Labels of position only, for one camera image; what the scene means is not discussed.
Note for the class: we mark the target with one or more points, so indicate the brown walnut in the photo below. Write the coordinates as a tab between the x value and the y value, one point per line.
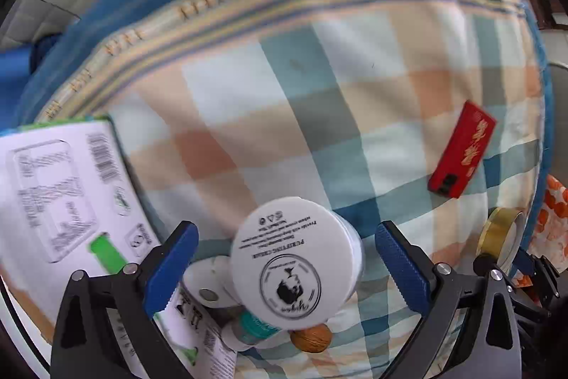
315	339

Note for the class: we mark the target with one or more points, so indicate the grey folding chair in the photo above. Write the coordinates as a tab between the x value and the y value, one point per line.
555	44

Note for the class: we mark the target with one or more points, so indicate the orange white patterned bag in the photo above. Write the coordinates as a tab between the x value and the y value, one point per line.
549	237

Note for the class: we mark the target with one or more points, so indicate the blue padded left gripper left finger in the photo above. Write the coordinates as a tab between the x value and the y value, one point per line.
84	343

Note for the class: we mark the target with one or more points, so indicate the blue folded mat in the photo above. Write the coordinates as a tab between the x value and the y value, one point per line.
15	73

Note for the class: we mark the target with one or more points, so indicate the small red box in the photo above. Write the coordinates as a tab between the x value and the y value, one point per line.
463	153

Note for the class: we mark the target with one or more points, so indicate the white cream jar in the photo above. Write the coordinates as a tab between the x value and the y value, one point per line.
294	264

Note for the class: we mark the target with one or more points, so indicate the small white floss case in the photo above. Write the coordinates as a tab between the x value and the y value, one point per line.
210	282

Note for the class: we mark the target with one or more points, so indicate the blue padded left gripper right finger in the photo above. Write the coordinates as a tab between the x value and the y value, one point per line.
435	292

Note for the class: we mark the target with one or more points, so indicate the cardboard box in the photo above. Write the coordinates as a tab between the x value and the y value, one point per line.
68	203

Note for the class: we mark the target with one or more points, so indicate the plaid checkered tablecloth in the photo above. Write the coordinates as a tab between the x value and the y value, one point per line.
224	105

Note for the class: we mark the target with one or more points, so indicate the white green tube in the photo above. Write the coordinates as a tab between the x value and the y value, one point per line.
245	331

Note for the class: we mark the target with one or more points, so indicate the grey tape roll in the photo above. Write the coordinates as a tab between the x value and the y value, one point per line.
501	235

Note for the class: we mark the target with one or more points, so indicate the left grey padded chair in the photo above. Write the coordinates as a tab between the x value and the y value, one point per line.
30	20

